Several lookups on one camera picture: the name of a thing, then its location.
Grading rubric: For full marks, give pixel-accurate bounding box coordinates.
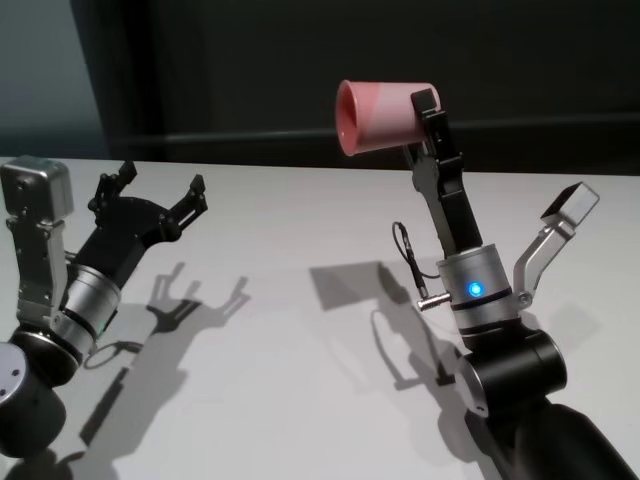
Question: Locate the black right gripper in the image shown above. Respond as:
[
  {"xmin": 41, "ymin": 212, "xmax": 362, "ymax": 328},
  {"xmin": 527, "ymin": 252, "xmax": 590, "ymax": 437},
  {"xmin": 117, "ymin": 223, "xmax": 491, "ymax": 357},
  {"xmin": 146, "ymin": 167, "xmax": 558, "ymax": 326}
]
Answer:
[{"xmin": 401, "ymin": 88, "xmax": 484, "ymax": 254}]

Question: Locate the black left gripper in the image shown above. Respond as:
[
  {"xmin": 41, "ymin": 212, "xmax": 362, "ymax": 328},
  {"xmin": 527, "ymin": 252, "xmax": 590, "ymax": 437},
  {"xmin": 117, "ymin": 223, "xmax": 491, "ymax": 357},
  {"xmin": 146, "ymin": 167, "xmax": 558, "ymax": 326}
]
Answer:
[{"xmin": 74, "ymin": 160, "xmax": 208, "ymax": 290}]

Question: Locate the pink plastic cup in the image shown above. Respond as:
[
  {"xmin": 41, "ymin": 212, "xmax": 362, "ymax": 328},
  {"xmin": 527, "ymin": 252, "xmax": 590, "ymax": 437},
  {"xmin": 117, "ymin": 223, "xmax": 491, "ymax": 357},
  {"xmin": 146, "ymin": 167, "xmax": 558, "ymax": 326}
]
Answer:
[{"xmin": 334, "ymin": 79, "xmax": 441, "ymax": 157}]

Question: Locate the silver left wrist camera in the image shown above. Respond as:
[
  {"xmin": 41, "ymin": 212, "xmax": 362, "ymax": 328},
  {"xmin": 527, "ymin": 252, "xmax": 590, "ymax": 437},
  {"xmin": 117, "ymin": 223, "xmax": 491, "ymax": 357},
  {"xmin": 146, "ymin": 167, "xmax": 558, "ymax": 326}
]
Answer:
[{"xmin": 0, "ymin": 155, "xmax": 76, "ymax": 321}]

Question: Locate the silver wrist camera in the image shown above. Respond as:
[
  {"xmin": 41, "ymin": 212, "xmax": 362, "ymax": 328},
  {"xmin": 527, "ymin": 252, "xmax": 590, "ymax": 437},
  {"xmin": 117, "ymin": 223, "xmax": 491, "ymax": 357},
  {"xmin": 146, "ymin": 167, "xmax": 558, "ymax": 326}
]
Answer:
[
  {"xmin": 509, "ymin": 182, "xmax": 600, "ymax": 307},
  {"xmin": 0, "ymin": 155, "xmax": 76, "ymax": 321}
]

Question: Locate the dark vertical frame post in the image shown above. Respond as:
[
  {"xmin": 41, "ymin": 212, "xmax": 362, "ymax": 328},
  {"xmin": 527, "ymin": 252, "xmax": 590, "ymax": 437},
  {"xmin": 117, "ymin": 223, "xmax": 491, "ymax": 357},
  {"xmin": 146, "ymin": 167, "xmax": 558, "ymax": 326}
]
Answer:
[{"xmin": 117, "ymin": 0, "xmax": 169, "ymax": 161}]

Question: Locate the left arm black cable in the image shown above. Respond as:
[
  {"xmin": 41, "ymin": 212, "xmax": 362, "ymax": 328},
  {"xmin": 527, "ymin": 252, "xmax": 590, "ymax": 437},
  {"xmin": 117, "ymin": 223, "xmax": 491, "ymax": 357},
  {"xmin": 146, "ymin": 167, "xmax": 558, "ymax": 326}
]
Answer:
[{"xmin": 82, "ymin": 339, "xmax": 144, "ymax": 371}]

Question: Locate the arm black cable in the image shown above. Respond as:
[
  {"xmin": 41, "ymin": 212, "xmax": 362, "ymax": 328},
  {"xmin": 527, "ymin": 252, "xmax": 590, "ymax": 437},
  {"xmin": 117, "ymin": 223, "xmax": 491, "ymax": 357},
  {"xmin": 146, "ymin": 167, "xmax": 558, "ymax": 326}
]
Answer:
[
  {"xmin": 391, "ymin": 221, "xmax": 454, "ymax": 312},
  {"xmin": 82, "ymin": 339, "xmax": 144, "ymax": 371}
]

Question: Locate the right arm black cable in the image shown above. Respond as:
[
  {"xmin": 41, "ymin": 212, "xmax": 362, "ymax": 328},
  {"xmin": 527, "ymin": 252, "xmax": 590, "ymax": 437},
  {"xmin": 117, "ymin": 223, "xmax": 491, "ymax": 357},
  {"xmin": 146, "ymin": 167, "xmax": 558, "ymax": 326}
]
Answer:
[{"xmin": 391, "ymin": 221, "xmax": 454, "ymax": 312}]

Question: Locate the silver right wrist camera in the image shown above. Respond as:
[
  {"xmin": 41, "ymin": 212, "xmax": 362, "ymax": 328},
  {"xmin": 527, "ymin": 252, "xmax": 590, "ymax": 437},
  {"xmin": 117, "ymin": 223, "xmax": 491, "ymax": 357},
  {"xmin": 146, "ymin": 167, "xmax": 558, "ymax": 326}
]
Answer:
[{"xmin": 509, "ymin": 182, "xmax": 600, "ymax": 307}]

